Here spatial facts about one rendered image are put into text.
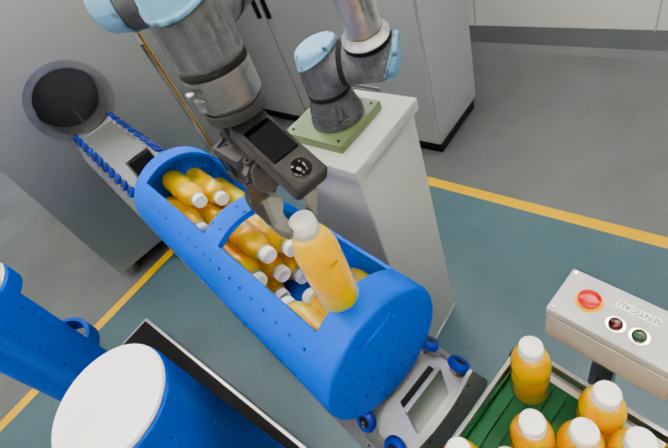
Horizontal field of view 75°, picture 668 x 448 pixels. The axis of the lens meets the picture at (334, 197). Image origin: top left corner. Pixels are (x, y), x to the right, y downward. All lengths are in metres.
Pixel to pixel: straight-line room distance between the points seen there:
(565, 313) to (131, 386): 0.92
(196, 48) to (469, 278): 1.92
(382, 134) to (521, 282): 1.23
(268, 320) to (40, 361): 1.21
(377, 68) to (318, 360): 0.66
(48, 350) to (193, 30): 1.62
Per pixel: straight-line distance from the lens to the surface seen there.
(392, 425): 1.00
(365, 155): 1.14
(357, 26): 1.02
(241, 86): 0.47
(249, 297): 0.92
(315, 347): 0.79
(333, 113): 1.18
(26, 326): 1.87
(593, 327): 0.88
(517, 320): 2.11
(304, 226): 0.59
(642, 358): 0.87
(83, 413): 1.24
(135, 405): 1.15
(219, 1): 0.46
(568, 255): 2.30
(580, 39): 3.57
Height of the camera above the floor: 1.87
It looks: 43 degrees down
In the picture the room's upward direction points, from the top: 24 degrees counter-clockwise
